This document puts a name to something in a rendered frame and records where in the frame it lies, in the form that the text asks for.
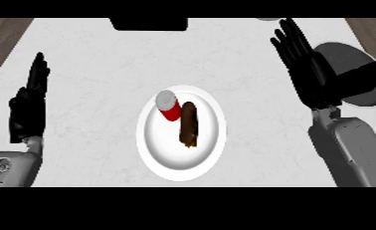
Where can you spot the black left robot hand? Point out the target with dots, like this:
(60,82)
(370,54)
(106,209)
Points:
(28,108)

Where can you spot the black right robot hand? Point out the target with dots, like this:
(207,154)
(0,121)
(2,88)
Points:
(308,71)

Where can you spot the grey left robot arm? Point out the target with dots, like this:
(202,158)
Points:
(22,164)

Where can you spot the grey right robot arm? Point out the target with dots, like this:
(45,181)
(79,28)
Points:
(342,147)

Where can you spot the red can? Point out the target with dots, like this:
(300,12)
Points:
(168,106)

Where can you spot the white plate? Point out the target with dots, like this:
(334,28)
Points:
(181,132)

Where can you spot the grey round object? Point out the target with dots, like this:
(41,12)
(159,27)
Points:
(266,19)

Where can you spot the brown sausage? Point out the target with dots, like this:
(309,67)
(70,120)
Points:
(188,124)

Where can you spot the black appliance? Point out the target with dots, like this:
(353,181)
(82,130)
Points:
(148,24)

